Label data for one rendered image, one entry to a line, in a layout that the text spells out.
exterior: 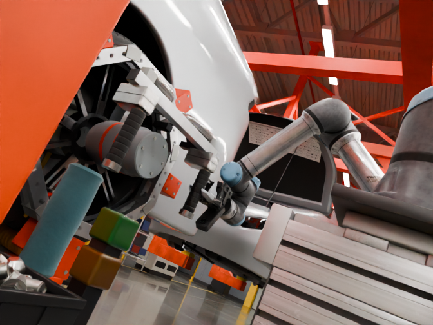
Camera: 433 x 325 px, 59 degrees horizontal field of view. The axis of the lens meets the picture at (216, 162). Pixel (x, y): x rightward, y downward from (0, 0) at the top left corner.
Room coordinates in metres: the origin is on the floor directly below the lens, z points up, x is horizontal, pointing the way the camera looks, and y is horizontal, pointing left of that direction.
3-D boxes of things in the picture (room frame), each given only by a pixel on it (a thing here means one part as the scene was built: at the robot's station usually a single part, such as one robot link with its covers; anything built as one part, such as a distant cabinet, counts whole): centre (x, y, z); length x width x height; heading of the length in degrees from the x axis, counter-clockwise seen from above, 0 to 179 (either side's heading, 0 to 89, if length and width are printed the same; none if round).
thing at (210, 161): (1.13, 0.04, 0.93); 0.09 x 0.05 x 0.05; 56
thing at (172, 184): (1.37, 0.14, 0.85); 0.09 x 0.08 x 0.07; 146
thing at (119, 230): (0.49, 0.08, 0.64); 0.04 x 0.04 x 0.04; 56
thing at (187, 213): (1.11, 0.02, 0.83); 0.04 x 0.04 x 0.16
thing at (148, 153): (1.06, 0.25, 0.85); 0.21 x 0.14 x 0.14; 56
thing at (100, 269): (0.49, 0.08, 0.59); 0.04 x 0.04 x 0.04; 56
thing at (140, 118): (0.83, 0.21, 0.83); 0.04 x 0.04 x 0.16
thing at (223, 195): (1.24, -0.05, 0.86); 0.12 x 0.08 x 0.09; 151
